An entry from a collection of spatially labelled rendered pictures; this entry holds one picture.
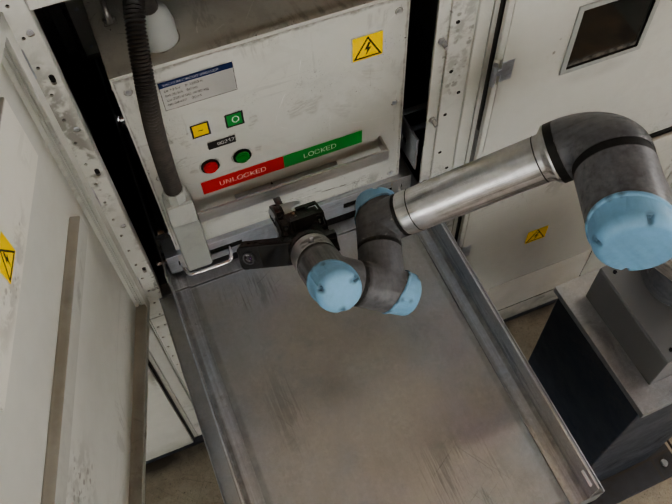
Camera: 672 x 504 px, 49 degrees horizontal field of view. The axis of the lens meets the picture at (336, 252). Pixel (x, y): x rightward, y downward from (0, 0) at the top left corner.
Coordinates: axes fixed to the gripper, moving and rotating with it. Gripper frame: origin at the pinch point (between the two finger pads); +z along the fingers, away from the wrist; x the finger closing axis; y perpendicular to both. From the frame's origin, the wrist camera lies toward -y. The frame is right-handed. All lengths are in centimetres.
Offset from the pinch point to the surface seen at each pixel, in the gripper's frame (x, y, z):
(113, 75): 35.6, -18.4, -13.6
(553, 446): -43, 32, -41
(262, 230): -7.3, -1.6, 9.1
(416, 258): -20.4, 26.6, -0.9
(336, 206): -7.8, 14.9, 9.4
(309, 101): 20.3, 11.3, -5.4
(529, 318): -89, 78, 50
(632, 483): -116, 77, -1
